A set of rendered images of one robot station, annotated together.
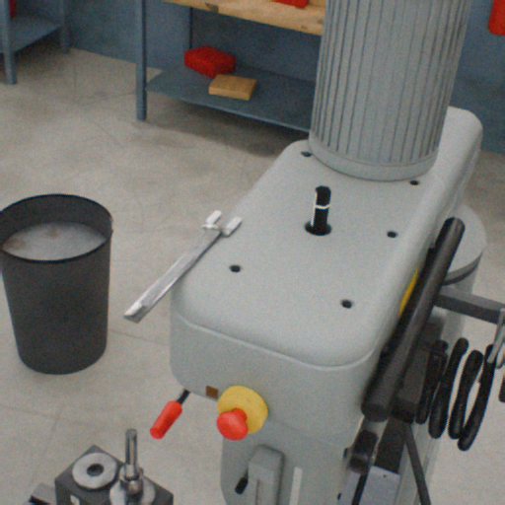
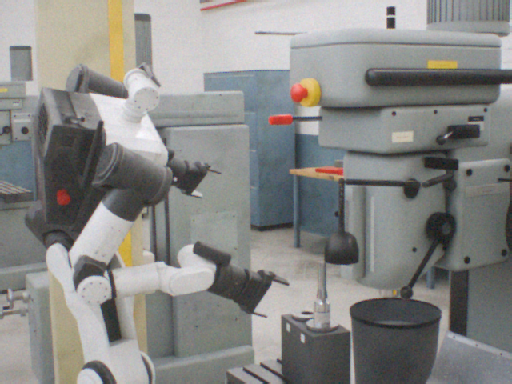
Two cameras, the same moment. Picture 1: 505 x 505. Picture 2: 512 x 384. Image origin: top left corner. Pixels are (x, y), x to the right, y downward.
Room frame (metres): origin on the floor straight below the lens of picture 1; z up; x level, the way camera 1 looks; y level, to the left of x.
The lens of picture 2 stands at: (-0.59, -0.87, 1.77)
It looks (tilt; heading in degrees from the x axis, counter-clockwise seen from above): 8 degrees down; 38
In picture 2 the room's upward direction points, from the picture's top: 1 degrees counter-clockwise
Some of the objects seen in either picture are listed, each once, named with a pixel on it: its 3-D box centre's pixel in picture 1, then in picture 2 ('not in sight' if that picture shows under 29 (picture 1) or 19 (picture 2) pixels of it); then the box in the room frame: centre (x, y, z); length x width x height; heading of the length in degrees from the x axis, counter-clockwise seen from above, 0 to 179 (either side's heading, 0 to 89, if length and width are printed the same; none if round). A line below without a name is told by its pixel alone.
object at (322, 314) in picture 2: (131, 484); (322, 314); (1.07, 0.20, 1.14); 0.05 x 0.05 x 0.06
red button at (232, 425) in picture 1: (234, 422); (299, 93); (0.69, 0.01, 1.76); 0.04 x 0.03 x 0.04; 69
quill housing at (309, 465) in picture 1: (290, 441); (391, 216); (0.93, -0.09, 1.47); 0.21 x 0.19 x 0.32; 69
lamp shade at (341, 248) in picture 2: not in sight; (341, 246); (0.68, -0.10, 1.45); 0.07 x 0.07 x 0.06
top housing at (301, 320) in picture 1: (315, 269); (395, 69); (0.94, -0.09, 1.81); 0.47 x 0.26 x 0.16; 159
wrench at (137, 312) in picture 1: (183, 262); (302, 33); (0.81, 0.08, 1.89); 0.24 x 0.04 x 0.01; 157
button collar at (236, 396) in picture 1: (242, 409); (309, 93); (0.71, 0.00, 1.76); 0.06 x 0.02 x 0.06; 69
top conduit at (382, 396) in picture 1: (417, 304); (449, 77); (0.90, -0.23, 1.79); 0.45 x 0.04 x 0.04; 159
